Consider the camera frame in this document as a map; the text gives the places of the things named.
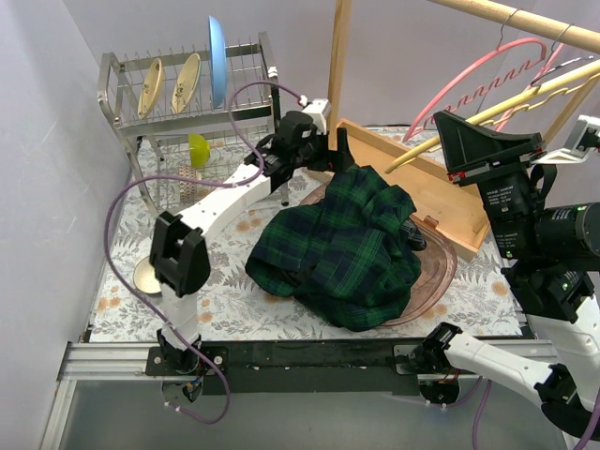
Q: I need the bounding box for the green tartan skirt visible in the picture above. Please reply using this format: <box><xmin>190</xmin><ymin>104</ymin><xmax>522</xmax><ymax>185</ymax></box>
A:
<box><xmin>245</xmin><ymin>165</ymin><xmax>421</xmax><ymax>332</ymax></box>

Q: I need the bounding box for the pink wavy hanger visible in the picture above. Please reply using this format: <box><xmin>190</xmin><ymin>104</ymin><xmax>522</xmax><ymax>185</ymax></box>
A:
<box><xmin>402</xmin><ymin>8</ymin><xmax>549</xmax><ymax>142</ymax></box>

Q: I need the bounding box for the navy cream plaid skirt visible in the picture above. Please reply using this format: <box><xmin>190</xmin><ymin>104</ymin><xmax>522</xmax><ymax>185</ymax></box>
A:
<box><xmin>399</xmin><ymin>218</ymin><xmax>427</xmax><ymax>251</ymax></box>

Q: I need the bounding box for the yellow hanger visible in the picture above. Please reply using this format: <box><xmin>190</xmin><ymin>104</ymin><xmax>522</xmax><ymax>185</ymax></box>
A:
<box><xmin>384</xmin><ymin>54</ymin><xmax>600</xmax><ymax>175</ymax></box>

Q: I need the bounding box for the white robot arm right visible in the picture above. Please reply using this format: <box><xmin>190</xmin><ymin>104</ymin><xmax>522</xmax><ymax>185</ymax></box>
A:
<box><xmin>407</xmin><ymin>111</ymin><xmax>599</xmax><ymax>444</ymax></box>

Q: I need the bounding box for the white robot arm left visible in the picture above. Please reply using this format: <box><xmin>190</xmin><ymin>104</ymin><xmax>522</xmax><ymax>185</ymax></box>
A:
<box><xmin>149</xmin><ymin>111</ymin><xmax>354</xmax><ymax>375</ymax></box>

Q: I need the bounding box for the wooden clothes rack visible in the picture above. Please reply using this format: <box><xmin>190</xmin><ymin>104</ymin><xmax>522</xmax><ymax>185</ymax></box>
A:
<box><xmin>330</xmin><ymin>1</ymin><xmax>599</xmax><ymax>261</ymax></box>

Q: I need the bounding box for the pink transparent tray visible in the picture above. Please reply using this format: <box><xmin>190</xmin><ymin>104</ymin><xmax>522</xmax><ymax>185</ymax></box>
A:
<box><xmin>299</xmin><ymin>182</ymin><xmax>458</xmax><ymax>327</ymax></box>

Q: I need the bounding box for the yellow-green bowl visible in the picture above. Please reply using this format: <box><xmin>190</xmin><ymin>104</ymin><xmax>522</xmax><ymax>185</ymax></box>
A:
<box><xmin>188</xmin><ymin>133</ymin><xmax>211</xmax><ymax>169</ymax></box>

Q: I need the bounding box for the floral table mat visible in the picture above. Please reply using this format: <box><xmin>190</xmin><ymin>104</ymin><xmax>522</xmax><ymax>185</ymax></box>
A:
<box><xmin>88</xmin><ymin>128</ymin><xmax>526</xmax><ymax>343</ymax></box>

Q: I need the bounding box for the patterned cup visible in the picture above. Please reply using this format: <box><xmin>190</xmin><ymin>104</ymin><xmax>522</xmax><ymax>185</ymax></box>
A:
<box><xmin>178</xmin><ymin>163</ymin><xmax>204</xmax><ymax>204</ymax></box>

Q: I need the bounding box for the steel dish rack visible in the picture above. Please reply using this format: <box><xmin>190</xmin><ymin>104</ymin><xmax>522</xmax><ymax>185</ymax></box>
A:
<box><xmin>97</xmin><ymin>32</ymin><xmax>281</xmax><ymax>216</ymax></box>

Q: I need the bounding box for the blue plate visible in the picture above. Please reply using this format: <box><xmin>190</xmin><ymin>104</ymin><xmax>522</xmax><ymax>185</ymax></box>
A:
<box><xmin>208</xmin><ymin>15</ymin><xmax>228</xmax><ymax>108</ymax></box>

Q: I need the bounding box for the cream plate right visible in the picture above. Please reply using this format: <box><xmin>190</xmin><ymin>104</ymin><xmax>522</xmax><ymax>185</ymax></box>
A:
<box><xmin>172</xmin><ymin>52</ymin><xmax>202</xmax><ymax>114</ymax></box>

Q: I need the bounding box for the cream plate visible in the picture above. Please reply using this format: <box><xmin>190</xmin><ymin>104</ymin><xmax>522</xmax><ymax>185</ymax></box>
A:
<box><xmin>138</xmin><ymin>58</ymin><xmax>164</xmax><ymax>120</ymax></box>
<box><xmin>172</xmin><ymin>52</ymin><xmax>202</xmax><ymax>114</ymax></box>

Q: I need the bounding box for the cream plate left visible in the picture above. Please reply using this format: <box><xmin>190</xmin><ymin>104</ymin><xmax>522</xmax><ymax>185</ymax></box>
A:
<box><xmin>138</xmin><ymin>58</ymin><xmax>164</xmax><ymax>120</ymax></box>

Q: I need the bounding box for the cream bowl dark rim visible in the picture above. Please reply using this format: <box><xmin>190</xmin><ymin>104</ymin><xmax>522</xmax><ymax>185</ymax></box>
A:
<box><xmin>132</xmin><ymin>257</ymin><xmax>161</xmax><ymax>296</ymax></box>

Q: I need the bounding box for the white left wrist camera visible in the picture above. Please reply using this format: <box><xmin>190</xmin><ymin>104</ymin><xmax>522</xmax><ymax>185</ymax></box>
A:
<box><xmin>298</xmin><ymin>95</ymin><xmax>331</xmax><ymax>135</ymax></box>

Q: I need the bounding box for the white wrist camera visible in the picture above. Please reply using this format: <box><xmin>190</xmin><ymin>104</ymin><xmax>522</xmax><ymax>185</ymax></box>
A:
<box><xmin>298</xmin><ymin>95</ymin><xmax>331</xmax><ymax>135</ymax></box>
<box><xmin>533</xmin><ymin>115</ymin><xmax>600</xmax><ymax>165</ymax></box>

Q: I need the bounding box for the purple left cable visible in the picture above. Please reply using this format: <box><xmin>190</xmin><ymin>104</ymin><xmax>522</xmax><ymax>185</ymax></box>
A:
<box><xmin>102</xmin><ymin>82</ymin><xmax>306</xmax><ymax>427</ymax></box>

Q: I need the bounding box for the purple cable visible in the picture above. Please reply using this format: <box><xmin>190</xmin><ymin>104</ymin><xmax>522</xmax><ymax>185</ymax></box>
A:
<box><xmin>452</xmin><ymin>374</ymin><xmax>600</xmax><ymax>450</ymax></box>
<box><xmin>102</xmin><ymin>82</ymin><xmax>306</xmax><ymax>427</ymax></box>

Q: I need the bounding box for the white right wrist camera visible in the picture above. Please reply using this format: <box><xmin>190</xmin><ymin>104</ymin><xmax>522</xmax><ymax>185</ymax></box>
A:
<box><xmin>533</xmin><ymin>115</ymin><xmax>600</xmax><ymax>165</ymax></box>

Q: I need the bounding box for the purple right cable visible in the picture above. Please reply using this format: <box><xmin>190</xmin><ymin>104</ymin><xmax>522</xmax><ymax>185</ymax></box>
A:
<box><xmin>452</xmin><ymin>374</ymin><xmax>600</xmax><ymax>450</ymax></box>

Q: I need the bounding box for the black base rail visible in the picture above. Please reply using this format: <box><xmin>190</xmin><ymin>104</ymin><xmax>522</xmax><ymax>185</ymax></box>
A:
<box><xmin>144</xmin><ymin>337</ymin><xmax>484</xmax><ymax>399</ymax></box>

